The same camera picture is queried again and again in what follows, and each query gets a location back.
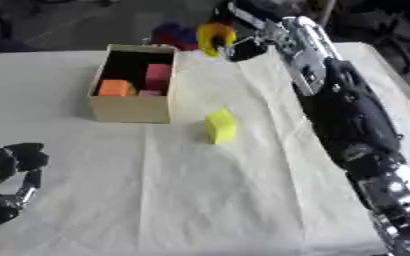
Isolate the yellow ring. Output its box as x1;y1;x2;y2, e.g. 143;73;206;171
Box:
194;22;239;57

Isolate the tan cardboard box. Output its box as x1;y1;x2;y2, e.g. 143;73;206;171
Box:
86;43;181;125

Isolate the black office chair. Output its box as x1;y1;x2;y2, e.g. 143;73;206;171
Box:
336;0;410;75

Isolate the red block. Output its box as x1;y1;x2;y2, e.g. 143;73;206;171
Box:
142;63;176;92

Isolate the yellow block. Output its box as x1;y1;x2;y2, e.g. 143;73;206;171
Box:
203;108;240;145

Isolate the orange block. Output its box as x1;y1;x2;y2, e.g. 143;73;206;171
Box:
96;79;139;98

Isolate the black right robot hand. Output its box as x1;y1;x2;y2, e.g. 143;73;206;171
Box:
212;1;275;63

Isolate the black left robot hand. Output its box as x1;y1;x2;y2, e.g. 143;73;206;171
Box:
0;142;51;231

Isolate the blue and red toy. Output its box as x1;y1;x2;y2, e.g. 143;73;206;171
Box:
150;22;202;51

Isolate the small pink block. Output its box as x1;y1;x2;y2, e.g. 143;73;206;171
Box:
136;89;165;98

